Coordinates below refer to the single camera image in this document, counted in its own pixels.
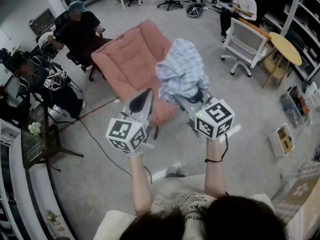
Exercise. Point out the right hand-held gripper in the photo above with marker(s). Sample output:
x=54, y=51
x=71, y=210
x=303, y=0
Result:
x=215, y=120

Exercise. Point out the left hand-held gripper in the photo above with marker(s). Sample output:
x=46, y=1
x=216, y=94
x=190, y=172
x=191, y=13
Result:
x=125, y=134

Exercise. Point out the pink padded sofa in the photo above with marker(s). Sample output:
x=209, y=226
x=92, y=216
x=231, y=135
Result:
x=130, y=64

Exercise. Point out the light blue plaid cloth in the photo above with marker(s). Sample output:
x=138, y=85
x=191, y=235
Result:
x=182, y=69

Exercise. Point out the person's left forearm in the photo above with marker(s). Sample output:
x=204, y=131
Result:
x=140, y=184

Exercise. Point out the person's right forearm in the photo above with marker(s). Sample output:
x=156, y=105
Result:
x=214, y=176

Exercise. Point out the black wrist band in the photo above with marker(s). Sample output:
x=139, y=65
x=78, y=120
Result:
x=212, y=161

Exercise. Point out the person's right grey shoe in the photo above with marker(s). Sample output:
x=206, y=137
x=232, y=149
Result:
x=182, y=172

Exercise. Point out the person's grey shoe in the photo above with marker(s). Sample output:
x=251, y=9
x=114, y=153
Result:
x=182, y=172
x=171, y=172

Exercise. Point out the person's left grey shoe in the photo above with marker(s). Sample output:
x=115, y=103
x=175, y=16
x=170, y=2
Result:
x=171, y=172

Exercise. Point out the white open box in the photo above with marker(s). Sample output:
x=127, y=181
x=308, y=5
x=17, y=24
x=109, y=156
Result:
x=281, y=140

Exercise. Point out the clear plastic storage box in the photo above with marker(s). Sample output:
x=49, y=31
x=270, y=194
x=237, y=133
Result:
x=295, y=107

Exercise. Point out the white mesh office chair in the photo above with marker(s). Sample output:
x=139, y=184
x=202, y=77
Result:
x=246, y=41

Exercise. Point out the person's cream printed shirt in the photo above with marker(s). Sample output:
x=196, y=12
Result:
x=180, y=199

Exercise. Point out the yellow round wooden table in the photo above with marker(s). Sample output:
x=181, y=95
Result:
x=286, y=47

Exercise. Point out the white flower bunch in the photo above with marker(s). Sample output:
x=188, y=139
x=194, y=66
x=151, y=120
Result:
x=35, y=128

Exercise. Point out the black metal side table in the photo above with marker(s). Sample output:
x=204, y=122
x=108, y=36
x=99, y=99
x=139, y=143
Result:
x=35, y=144

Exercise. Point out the cardboard box with flower print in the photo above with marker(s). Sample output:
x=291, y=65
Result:
x=300, y=191

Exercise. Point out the white round robot device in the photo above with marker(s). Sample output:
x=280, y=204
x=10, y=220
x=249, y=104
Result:
x=195, y=4

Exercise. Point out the white metal shelf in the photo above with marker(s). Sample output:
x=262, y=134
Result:
x=297, y=14

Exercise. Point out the small green plant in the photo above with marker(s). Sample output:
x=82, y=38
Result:
x=52, y=216

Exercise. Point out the white curved counter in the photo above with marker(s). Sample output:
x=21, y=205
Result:
x=22, y=184

